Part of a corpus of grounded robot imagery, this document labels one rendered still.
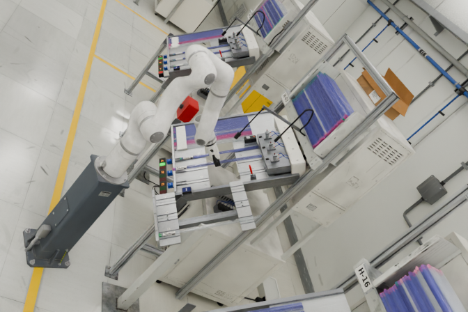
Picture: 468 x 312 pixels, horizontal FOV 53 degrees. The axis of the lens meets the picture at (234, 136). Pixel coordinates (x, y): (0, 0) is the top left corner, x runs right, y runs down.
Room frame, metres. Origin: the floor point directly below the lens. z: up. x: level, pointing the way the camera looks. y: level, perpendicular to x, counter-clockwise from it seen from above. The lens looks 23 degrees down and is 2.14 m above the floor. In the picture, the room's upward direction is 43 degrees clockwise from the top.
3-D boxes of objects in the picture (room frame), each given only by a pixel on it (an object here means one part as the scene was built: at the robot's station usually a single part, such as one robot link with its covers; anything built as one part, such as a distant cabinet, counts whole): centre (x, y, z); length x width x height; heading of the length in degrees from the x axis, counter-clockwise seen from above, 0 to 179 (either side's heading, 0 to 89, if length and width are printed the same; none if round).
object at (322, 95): (2.72, -0.29, 1.52); 0.51 x 0.13 x 0.27; 30
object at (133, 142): (2.02, 0.37, 1.00); 0.19 x 0.12 x 0.24; 51
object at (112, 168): (2.00, 0.34, 0.79); 0.19 x 0.19 x 0.18
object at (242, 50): (3.99, 0.51, 0.66); 1.01 x 0.73 x 1.31; 120
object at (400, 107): (2.97, -0.49, 1.82); 0.68 x 0.30 x 0.20; 30
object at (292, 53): (4.11, 0.34, 0.95); 1.35 x 0.82 x 1.90; 120
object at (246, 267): (2.84, -0.37, 0.31); 0.70 x 0.65 x 0.62; 30
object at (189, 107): (3.23, 0.40, 0.39); 0.24 x 0.24 x 0.78; 30
